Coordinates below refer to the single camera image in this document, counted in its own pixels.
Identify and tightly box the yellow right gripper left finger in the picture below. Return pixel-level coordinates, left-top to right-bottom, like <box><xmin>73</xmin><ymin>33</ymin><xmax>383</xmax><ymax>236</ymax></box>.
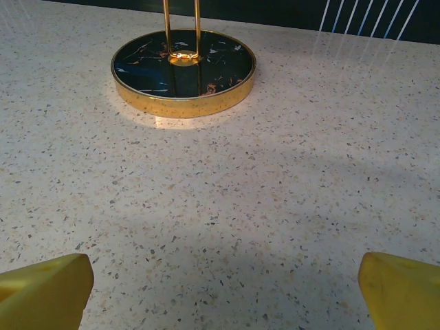
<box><xmin>0</xmin><ymin>253</ymin><xmax>94</xmax><ymax>330</ymax></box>

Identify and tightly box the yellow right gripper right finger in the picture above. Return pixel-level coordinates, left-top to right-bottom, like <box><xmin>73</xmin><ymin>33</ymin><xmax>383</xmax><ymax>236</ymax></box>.
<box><xmin>357</xmin><ymin>252</ymin><xmax>440</xmax><ymax>330</ymax></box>

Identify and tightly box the gold wire glass rack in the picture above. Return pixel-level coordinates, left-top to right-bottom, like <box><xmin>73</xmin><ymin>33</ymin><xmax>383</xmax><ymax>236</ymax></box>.
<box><xmin>110</xmin><ymin>0</ymin><xmax>258</xmax><ymax>119</ymax></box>

